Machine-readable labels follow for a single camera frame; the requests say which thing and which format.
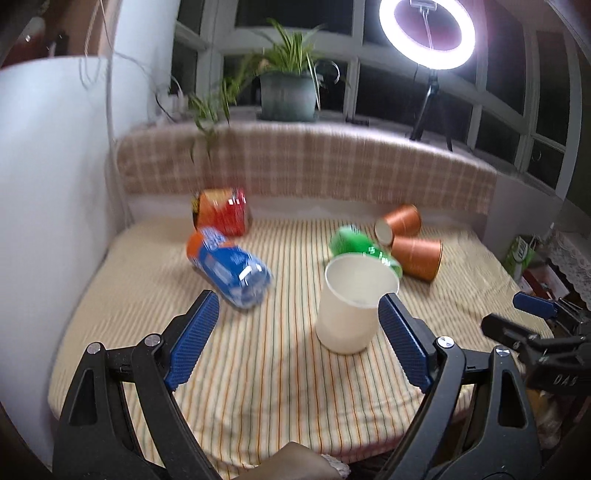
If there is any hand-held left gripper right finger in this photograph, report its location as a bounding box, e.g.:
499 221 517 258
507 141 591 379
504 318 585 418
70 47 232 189
376 292 543 480

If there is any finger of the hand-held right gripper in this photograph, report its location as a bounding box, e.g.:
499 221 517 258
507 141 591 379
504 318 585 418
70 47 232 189
512 292 561 320
481 314 541 357

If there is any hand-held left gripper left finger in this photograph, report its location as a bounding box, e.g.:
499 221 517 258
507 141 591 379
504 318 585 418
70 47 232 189
52 290 221 480

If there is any white cup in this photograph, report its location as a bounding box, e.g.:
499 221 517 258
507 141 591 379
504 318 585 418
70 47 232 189
316 256 400 355

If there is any orange cup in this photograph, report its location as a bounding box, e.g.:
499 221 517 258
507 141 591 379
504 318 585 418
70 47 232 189
392 236 444 282
374 204 423 247

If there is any green cup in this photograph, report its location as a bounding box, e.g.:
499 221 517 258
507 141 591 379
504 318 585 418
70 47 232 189
329 224 404 278

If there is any reddish box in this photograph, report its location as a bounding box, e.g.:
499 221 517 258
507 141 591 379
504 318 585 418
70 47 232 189
522 264 571 304

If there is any green carton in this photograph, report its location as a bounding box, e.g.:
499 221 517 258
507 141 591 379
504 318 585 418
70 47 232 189
502 234 539 283

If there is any white lace cloth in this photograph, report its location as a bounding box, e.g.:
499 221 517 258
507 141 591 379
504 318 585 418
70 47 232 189
551 230 591 297

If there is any striped bed sheet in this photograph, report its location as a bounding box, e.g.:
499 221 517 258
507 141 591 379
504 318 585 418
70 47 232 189
48 216 555 480

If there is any blue snack packet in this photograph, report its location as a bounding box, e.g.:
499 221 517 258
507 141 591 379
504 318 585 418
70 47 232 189
186 226 274 309

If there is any red orange snack packet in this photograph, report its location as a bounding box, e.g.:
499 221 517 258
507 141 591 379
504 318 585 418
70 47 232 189
191 187 253 237

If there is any plaid cloth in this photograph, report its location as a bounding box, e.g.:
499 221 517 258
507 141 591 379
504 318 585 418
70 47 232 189
115 121 498 219

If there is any black tripod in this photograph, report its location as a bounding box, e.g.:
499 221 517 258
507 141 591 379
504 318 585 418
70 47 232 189
409 68 455 152

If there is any potted green plant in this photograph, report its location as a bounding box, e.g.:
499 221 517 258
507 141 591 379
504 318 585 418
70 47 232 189
187 18 352 162

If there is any white cable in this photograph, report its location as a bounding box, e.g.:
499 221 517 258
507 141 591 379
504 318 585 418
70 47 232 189
78 0 153 228

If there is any white ring light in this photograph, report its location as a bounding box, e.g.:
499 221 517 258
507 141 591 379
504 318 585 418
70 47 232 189
379 0 477 71

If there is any white window frame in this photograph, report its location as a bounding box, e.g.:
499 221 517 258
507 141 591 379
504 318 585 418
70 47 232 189
172 0 583 200

